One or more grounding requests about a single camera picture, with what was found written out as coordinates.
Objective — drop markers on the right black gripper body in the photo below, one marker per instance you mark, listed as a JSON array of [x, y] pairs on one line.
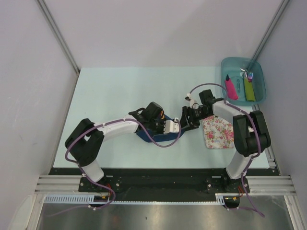
[[195, 115]]

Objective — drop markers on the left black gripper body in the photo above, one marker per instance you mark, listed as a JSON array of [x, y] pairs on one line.
[[156, 125]]

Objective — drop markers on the gold knife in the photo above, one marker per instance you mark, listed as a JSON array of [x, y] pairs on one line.
[[163, 117]]

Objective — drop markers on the dark blue paper napkin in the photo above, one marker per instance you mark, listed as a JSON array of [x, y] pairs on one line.
[[147, 136]]

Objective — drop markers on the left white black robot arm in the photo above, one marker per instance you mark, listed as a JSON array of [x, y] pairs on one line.
[[85, 141]]

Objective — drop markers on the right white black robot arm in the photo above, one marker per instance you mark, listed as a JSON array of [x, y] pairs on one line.
[[251, 136]]

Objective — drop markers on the green rolled napkin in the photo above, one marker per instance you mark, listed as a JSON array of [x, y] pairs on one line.
[[249, 92]]

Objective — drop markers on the floral cloth mat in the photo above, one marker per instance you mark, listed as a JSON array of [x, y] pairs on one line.
[[218, 133]]

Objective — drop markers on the teal plastic bin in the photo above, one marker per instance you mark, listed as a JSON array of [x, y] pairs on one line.
[[236, 68]]

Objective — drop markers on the iridescent fork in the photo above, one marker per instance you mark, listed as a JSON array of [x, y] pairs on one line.
[[249, 76]]

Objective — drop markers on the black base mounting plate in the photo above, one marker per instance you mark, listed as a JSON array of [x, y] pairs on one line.
[[161, 185]]

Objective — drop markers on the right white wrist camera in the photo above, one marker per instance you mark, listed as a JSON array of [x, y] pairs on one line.
[[192, 102]]

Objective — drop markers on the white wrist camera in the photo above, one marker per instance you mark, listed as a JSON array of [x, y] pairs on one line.
[[192, 102], [171, 126]]

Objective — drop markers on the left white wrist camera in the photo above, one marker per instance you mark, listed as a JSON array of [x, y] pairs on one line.
[[171, 126]]

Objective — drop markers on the aluminium rail frame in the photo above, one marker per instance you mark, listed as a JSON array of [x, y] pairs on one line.
[[268, 205]]

